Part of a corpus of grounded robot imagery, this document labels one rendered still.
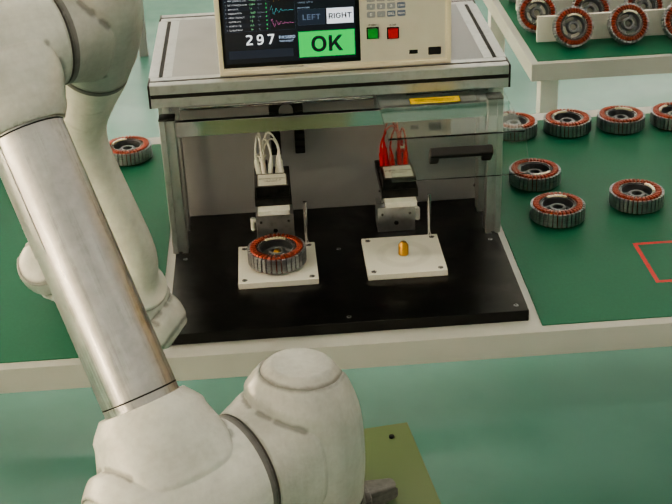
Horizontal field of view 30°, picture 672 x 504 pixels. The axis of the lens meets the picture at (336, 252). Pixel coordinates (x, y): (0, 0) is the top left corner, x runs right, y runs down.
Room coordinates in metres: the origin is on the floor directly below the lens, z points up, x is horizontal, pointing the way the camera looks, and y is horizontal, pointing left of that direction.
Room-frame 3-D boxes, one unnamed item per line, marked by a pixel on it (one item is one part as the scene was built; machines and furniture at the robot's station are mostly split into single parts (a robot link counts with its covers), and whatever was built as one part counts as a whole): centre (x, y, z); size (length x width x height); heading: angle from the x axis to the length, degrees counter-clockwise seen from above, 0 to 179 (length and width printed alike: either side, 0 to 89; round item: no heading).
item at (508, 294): (2.13, -0.01, 0.76); 0.64 x 0.47 x 0.02; 93
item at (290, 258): (2.11, 0.11, 0.80); 0.11 x 0.11 x 0.04
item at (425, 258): (2.12, -0.13, 0.78); 0.15 x 0.15 x 0.01; 3
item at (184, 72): (2.44, 0.01, 1.09); 0.68 x 0.44 x 0.05; 93
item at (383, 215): (2.27, -0.12, 0.80); 0.08 x 0.05 x 0.06; 93
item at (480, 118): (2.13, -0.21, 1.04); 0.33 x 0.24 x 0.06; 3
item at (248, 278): (2.11, 0.11, 0.78); 0.15 x 0.15 x 0.01; 3
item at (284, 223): (2.26, 0.12, 0.80); 0.08 x 0.05 x 0.06; 93
